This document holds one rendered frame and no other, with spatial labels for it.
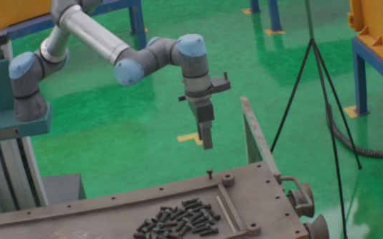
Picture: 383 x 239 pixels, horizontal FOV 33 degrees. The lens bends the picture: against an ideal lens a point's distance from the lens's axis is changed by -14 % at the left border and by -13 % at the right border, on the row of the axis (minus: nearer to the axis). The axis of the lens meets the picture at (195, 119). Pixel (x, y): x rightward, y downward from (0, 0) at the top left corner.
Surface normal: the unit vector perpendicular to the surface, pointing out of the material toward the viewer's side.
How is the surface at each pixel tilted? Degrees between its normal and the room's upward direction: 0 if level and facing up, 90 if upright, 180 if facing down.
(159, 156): 0
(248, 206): 0
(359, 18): 90
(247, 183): 0
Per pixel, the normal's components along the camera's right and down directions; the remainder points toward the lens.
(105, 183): -0.13, -0.88
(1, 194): 0.07, 0.44
